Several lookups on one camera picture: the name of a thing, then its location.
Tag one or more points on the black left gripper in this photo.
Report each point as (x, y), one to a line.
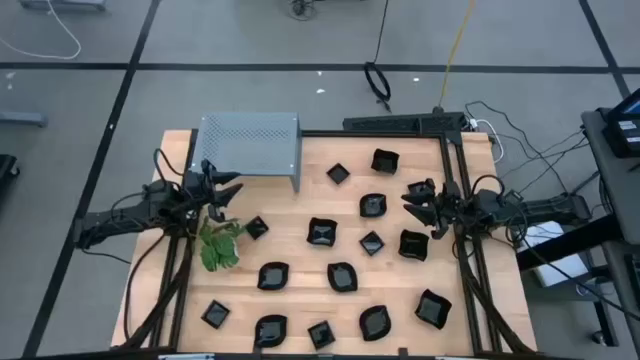
(202, 190)

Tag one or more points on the grey desk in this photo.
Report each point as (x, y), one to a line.
(617, 180)

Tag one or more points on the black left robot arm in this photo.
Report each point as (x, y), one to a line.
(115, 222)

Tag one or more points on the green plant in white pot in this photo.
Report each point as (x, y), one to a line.
(220, 247)

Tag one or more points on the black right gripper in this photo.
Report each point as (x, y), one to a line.
(447, 205)

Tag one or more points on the black perforated metal box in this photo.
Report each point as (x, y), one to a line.
(390, 123)

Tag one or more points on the grey perforated metal shelf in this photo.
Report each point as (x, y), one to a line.
(250, 145)

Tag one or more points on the black electronic device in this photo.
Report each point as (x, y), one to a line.
(622, 135)

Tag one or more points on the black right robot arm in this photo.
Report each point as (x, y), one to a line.
(545, 207)

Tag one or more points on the grey desk foot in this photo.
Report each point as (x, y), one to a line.
(22, 119)

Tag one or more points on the white box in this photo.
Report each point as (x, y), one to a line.
(560, 265)

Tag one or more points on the grey furniture base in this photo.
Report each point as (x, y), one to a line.
(65, 4)

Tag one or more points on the black caster wheel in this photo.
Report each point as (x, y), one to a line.
(599, 338)

